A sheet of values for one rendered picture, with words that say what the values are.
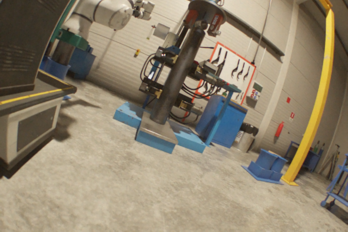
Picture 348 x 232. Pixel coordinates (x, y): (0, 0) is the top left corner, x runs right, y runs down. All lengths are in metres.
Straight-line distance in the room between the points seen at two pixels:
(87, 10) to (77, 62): 2.73
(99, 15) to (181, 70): 1.27
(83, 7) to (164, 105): 1.40
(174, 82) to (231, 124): 1.80
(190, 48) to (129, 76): 2.33
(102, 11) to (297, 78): 6.54
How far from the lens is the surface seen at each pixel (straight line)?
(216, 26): 2.10
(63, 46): 1.77
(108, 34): 4.30
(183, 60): 1.92
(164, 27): 2.93
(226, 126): 3.24
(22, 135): 0.71
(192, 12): 2.34
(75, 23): 0.94
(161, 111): 1.89
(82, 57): 3.58
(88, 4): 0.96
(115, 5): 0.91
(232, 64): 4.56
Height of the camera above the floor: 0.55
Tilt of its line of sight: 2 degrees down
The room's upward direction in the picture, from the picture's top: 25 degrees clockwise
